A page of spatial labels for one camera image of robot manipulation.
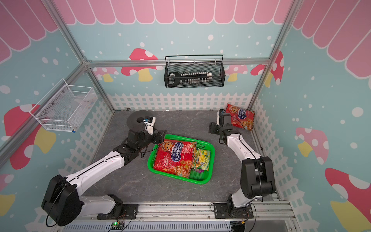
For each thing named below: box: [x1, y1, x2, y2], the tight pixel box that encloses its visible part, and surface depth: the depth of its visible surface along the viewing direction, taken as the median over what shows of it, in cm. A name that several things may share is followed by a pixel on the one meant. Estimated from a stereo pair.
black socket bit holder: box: [168, 71, 213, 87], surface depth 91 cm
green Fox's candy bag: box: [191, 147, 211, 174], surface depth 86 cm
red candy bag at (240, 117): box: [225, 102, 256, 131], surface depth 112 cm
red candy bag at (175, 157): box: [153, 138, 198, 179], surface depth 83 cm
